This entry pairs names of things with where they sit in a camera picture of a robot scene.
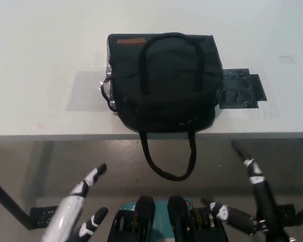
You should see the black soft travel bag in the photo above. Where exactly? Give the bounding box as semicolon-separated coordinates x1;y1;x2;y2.
100;32;223;182

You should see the black teal robot torso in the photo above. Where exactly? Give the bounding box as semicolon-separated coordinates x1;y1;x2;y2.
112;194;230;242

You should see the large black tape patch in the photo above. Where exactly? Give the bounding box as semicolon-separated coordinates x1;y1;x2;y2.
218;67;258;110

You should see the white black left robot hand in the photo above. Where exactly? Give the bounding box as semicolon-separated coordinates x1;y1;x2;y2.
41;163;109;242

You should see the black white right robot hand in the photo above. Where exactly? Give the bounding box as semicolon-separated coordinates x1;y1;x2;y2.
201;140;293;242

